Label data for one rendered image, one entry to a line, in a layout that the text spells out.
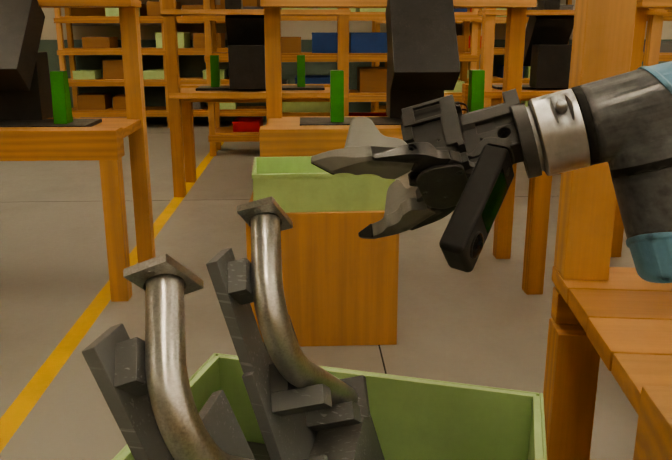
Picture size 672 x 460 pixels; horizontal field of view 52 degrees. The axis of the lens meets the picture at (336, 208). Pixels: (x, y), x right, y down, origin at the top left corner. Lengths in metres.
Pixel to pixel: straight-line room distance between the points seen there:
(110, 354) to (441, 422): 0.46
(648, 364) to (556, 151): 0.58
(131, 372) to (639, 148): 0.46
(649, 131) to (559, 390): 1.00
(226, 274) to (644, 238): 0.39
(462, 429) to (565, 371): 0.71
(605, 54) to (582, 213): 0.31
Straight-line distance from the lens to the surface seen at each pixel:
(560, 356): 1.55
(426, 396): 0.87
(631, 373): 1.13
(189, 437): 0.53
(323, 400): 0.71
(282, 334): 0.66
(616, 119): 0.65
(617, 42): 1.41
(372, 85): 7.89
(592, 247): 1.47
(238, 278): 0.68
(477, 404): 0.86
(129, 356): 0.55
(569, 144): 0.65
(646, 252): 0.68
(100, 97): 10.69
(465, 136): 0.68
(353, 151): 0.62
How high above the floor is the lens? 1.37
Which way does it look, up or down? 14 degrees down
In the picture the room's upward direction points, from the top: straight up
